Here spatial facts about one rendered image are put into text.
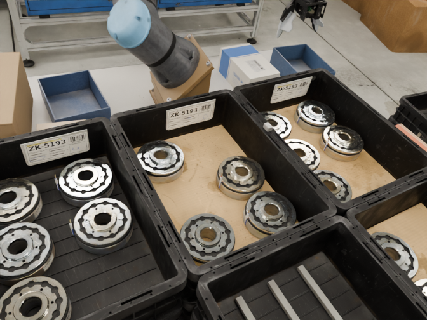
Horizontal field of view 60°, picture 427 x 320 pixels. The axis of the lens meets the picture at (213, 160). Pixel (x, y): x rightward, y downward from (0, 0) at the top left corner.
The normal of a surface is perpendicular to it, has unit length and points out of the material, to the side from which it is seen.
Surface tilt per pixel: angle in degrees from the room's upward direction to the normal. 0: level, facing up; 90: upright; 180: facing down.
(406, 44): 91
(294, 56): 90
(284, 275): 0
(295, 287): 0
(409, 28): 90
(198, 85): 90
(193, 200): 0
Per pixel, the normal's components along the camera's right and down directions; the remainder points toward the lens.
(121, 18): -0.51, -0.25
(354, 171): 0.12, -0.69
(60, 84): 0.49, 0.67
